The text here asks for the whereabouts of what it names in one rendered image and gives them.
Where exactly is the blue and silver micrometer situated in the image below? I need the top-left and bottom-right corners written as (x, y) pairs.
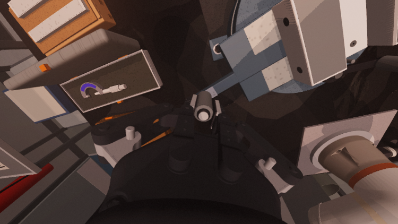
top-left (80, 81), bottom-right (128, 99)

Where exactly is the grey cylindrical vise handle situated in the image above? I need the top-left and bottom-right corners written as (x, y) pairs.
top-left (193, 90), bottom-right (215, 123)

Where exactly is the blue vise screw bar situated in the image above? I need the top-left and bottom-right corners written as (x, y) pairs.
top-left (203, 71), bottom-right (247, 98)

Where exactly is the orange box with white strips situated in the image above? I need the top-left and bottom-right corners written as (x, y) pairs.
top-left (7, 0), bottom-right (117, 57)

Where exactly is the grey panel with label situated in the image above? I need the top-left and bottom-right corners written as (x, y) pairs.
top-left (0, 138), bottom-right (42, 180)

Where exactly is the grey flat base plate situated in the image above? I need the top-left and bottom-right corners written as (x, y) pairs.
top-left (296, 109), bottom-right (398, 177)

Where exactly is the white fixed vise jaw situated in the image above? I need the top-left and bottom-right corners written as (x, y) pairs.
top-left (338, 0), bottom-right (398, 62)

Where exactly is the blue vise body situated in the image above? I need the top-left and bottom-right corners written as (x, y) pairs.
top-left (217, 11), bottom-right (300, 102)

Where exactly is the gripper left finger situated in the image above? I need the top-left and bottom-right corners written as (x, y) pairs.
top-left (91, 94), bottom-right (198, 144)

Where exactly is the red box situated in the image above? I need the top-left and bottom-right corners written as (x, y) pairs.
top-left (0, 163), bottom-right (54, 213)

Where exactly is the grey open instrument case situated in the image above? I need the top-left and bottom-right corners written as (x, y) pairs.
top-left (3, 28), bottom-right (163, 113)

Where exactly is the grey bracket with peg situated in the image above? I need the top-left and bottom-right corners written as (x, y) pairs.
top-left (92, 125), bottom-right (143, 168)
top-left (255, 157), bottom-right (296, 194)

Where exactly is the white movable vise jaw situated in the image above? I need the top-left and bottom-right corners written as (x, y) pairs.
top-left (271, 0), bottom-right (348, 87)

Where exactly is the white notebook with blue cover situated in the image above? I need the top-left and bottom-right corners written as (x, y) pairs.
top-left (3, 85), bottom-right (79, 124)

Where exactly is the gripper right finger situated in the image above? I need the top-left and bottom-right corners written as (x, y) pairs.
top-left (213, 100), bottom-right (304, 187)

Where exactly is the black mat with orange edge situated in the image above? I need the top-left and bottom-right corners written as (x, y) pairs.
top-left (94, 110), bottom-right (173, 148)

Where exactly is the blue-grey round vise base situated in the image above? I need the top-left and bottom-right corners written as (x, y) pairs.
top-left (229, 0), bottom-right (369, 94)

